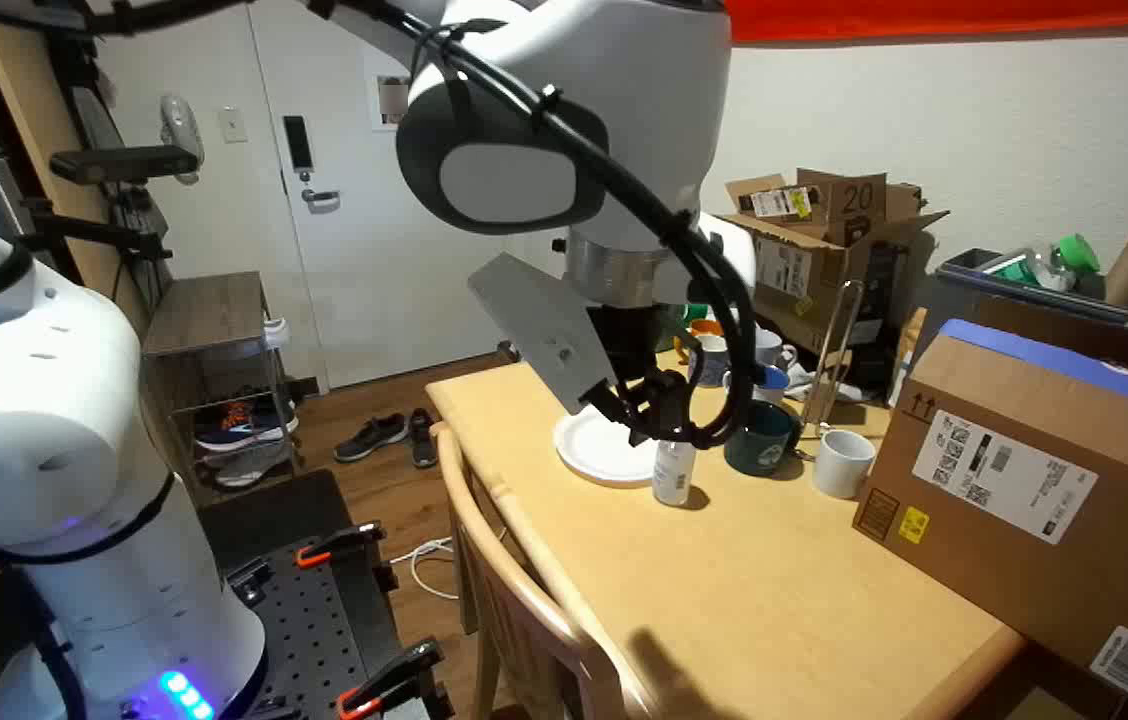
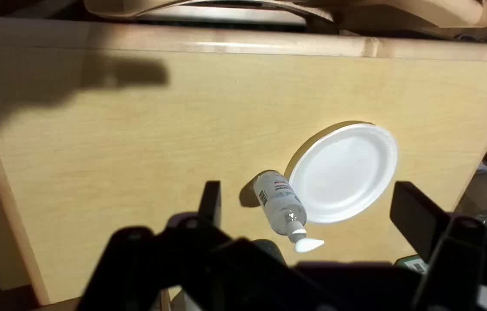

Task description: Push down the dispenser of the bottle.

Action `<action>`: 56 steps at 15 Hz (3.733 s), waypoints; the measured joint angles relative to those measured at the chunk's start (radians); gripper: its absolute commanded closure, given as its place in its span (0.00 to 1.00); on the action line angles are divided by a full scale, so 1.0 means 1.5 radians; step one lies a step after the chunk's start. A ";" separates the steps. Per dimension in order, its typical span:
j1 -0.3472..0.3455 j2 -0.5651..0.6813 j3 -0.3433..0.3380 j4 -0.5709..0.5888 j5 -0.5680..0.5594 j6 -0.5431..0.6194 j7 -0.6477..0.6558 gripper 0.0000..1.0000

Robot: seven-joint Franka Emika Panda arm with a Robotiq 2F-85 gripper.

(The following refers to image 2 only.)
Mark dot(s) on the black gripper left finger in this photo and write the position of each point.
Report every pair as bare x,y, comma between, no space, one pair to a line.
140,265

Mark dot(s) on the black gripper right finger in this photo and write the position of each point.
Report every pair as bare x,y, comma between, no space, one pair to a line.
452,260

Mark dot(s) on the clear white pump bottle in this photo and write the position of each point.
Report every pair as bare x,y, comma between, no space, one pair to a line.
278,200

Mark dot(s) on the green bag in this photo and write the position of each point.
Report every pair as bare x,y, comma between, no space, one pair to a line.
411,265

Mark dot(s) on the white foam plate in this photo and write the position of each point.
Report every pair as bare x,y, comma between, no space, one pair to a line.
347,174

